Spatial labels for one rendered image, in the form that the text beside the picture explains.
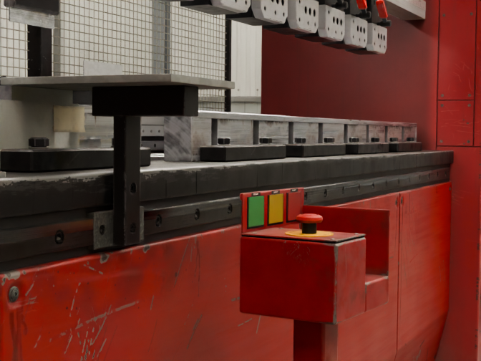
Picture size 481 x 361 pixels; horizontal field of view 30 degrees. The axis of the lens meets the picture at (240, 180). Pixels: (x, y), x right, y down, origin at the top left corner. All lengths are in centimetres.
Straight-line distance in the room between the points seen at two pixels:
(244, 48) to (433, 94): 586
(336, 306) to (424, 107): 207
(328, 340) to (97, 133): 48
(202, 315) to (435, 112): 194
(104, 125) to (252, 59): 760
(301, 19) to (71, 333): 118
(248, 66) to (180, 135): 735
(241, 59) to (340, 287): 780
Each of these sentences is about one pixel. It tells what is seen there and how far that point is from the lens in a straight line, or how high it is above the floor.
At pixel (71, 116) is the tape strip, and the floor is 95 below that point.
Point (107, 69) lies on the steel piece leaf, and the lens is 125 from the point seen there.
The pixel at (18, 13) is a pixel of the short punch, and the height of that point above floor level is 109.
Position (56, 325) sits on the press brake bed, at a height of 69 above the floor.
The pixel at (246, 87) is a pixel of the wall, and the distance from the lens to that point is 901.
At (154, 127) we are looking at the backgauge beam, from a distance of 206.
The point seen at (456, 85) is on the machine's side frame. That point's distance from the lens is 327.
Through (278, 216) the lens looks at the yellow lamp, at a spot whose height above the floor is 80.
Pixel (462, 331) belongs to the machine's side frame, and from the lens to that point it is 333.
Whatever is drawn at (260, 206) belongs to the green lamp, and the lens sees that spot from 138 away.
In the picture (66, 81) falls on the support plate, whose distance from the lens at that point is 118.
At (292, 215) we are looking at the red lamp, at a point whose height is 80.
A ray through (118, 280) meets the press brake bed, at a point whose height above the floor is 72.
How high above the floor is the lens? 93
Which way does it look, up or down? 3 degrees down
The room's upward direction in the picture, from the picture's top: 1 degrees clockwise
